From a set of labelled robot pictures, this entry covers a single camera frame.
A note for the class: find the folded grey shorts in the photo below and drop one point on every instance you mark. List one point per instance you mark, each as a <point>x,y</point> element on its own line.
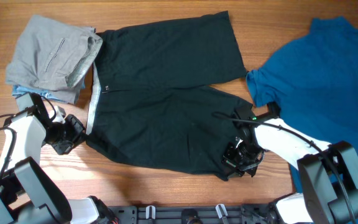
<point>53,56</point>

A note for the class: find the folded light blue jeans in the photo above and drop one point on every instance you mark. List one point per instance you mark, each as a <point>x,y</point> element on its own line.
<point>36,91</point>

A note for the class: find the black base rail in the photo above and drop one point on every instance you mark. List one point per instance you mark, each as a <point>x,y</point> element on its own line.
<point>240,214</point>

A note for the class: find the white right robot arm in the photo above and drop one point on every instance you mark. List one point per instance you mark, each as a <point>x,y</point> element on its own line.
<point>328,172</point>

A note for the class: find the blue polo shirt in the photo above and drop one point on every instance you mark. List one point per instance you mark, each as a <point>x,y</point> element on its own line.
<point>314,82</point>

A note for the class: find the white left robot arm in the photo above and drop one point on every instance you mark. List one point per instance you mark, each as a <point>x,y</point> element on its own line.
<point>28,195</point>

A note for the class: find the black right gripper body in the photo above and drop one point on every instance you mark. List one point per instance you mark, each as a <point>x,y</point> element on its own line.
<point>241,158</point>

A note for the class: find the dark green shorts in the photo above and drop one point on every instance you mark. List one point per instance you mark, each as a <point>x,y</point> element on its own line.
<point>156,99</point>

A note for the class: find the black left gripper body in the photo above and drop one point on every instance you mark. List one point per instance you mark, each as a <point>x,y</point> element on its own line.
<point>63,137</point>

